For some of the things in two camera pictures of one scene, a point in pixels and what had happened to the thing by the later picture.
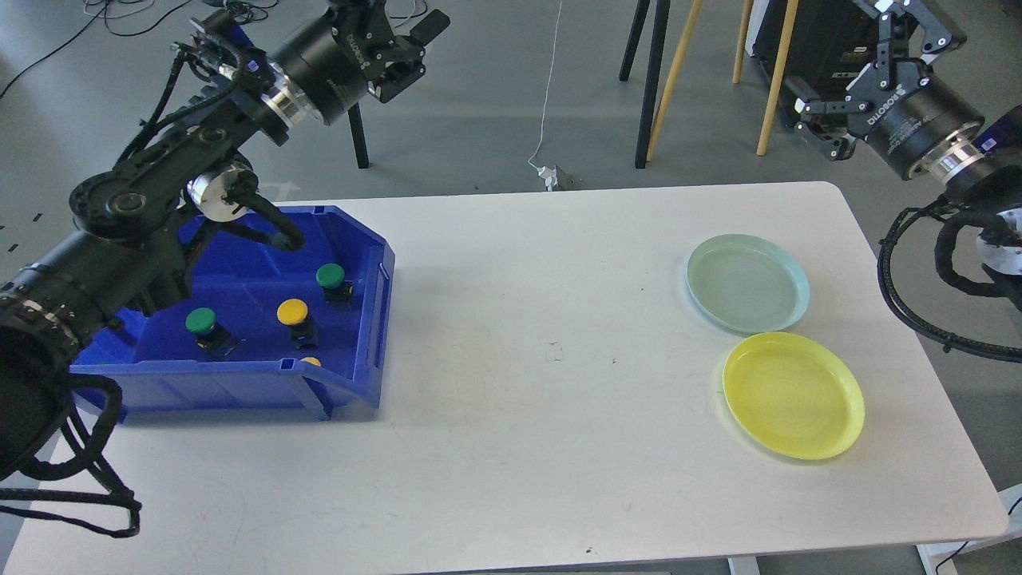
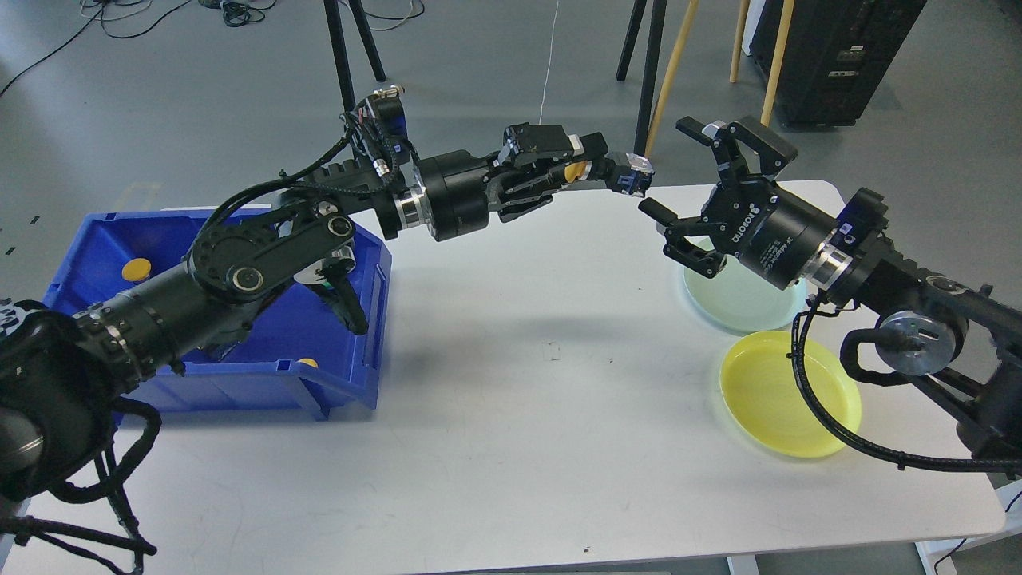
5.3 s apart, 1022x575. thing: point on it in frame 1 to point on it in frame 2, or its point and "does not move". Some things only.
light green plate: (747, 283) does not move
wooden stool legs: (737, 69) does not move
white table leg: (936, 557) does not move
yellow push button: (292, 311) to (574, 169)
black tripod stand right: (663, 13) does not move
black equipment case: (833, 41) does not move
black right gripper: (909, 112) to (766, 229)
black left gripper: (334, 57) to (456, 185)
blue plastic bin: (262, 329) does not move
